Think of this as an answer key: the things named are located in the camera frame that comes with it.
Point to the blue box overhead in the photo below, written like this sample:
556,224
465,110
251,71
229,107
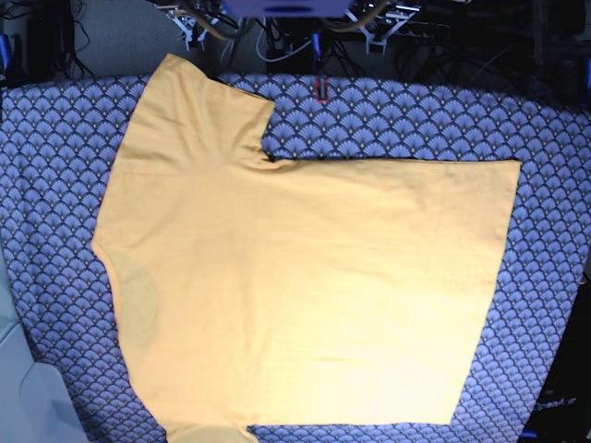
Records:
289,8

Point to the red table clamp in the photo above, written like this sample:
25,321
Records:
321,89

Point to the yellow T-shirt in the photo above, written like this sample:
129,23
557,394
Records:
255,292

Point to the black power strip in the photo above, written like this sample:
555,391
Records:
425,30

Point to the white plastic bin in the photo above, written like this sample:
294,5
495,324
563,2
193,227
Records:
35,404

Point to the blue fan-patterned table cloth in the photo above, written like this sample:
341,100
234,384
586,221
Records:
58,142

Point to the black OpenArm case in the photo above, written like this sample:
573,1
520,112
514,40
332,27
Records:
562,411

